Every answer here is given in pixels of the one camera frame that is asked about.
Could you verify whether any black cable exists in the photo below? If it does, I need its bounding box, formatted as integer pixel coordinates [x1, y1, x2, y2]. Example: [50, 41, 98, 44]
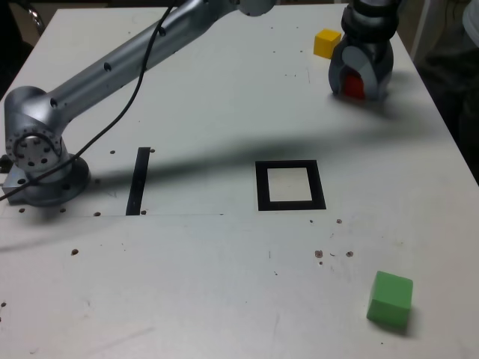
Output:
[0, 0, 179, 203]

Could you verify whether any green cube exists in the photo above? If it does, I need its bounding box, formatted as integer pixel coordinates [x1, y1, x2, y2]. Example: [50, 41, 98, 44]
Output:
[366, 270, 415, 335]

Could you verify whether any metal chair frame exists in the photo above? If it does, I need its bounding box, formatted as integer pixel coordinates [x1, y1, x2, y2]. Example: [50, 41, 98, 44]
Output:
[25, 5, 46, 30]

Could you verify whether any yellow cube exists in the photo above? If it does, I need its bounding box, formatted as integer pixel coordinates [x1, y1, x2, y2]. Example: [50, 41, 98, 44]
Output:
[313, 28, 343, 60]

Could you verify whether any black tape strip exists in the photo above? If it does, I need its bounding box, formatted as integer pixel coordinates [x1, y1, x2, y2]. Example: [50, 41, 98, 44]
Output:
[125, 147, 151, 217]

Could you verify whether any white furniture leg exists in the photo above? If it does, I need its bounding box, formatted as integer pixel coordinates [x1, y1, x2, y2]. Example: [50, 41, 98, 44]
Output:
[410, 0, 432, 61]

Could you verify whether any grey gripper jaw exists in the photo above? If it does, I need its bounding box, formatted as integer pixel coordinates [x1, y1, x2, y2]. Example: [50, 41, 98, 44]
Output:
[344, 38, 395, 102]
[328, 40, 348, 95]

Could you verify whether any white round container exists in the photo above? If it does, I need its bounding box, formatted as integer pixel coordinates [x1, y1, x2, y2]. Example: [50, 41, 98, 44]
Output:
[462, 3, 479, 43]

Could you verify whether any red cube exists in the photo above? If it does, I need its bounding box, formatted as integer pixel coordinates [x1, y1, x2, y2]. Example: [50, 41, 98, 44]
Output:
[344, 73, 366, 100]

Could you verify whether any black tape square outline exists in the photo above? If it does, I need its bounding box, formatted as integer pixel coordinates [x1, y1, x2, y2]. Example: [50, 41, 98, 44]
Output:
[254, 159, 327, 212]

